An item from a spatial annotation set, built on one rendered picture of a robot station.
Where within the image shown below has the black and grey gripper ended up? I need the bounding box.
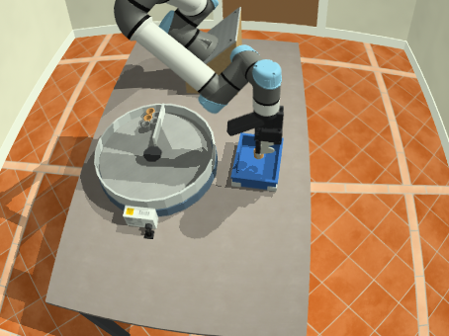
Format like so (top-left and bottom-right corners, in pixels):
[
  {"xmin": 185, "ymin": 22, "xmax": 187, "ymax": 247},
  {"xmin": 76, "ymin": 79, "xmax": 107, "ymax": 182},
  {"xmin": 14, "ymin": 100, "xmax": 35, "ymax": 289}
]
[{"xmin": 253, "ymin": 106, "xmax": 284, "ymax": 159}]

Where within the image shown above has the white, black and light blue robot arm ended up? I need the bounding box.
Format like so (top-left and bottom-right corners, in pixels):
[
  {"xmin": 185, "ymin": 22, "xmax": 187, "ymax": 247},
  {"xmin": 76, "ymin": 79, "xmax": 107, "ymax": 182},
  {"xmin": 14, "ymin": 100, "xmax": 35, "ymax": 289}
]
[{"xmin": 114, "ymin": 0, "xmax": 282, "ymax": 136}]

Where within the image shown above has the grey round turntable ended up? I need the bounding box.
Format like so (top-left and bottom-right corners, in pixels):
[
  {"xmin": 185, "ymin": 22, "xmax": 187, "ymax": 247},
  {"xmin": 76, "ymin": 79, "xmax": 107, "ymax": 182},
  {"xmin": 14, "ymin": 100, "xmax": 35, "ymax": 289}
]
[{"xmin": 94, "ymin": 104, "xmax": 218, "ymax": 239}]

